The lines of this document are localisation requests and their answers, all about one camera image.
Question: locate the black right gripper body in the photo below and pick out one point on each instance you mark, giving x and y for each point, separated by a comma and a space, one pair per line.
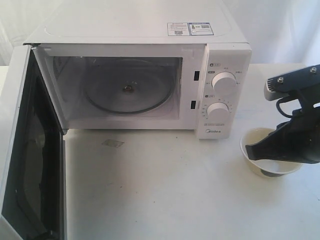
300, 137

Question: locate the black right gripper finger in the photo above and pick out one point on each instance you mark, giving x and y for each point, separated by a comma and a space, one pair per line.
275, 146

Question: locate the cream ceramic bowl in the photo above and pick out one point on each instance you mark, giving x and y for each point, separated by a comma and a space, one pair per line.
265, 167

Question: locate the white microwave door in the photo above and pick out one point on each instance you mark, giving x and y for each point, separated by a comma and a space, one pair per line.
32, 155

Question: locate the glass microwave turntable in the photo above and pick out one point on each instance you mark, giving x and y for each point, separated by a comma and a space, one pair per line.
129, 86

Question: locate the white microwave oven body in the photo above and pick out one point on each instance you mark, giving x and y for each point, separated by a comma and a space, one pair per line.
83, 34

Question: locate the lower white control knob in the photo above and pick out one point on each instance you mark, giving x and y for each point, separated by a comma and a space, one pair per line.
218, 111

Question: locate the white control knob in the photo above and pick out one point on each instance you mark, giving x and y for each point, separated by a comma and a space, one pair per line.
218, 111
224, 84

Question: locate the upper white control knob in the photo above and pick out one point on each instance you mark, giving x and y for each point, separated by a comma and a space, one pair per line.
224, 84

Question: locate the blue white warning sticker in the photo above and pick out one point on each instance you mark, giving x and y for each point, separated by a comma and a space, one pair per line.
189, 29

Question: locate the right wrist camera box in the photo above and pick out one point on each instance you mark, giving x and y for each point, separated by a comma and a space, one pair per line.
280, 86

